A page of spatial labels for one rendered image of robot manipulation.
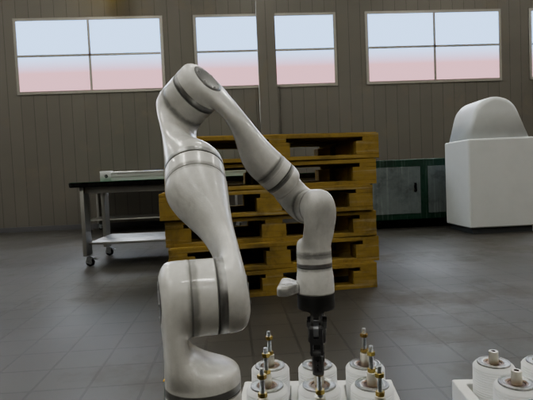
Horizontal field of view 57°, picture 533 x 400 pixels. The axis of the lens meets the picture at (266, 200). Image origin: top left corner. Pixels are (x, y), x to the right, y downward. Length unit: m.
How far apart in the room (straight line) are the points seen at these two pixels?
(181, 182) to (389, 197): 5.73
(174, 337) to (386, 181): 5.85
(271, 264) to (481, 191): 3.34
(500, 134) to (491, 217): 0.92
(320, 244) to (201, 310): 0.43
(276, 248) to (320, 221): 2.07
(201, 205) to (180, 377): 0.22
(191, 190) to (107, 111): 7.85
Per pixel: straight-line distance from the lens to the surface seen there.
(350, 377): 1.28
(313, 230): 0.93
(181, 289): 0.56
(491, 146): 5.88
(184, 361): 0.58
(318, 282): 0.95
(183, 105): 0.87
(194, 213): 0.67
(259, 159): 0.89
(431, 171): 6.53
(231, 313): 0.57
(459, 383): 1.42
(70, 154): 8.61
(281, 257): 3.01
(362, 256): 3.18
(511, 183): 5.98
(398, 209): 6.40
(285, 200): 0.97
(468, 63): 9.31
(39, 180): 8.77
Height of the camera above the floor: 0.73
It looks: 3 degrees down
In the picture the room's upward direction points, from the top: 2 degrees counter-clockwise
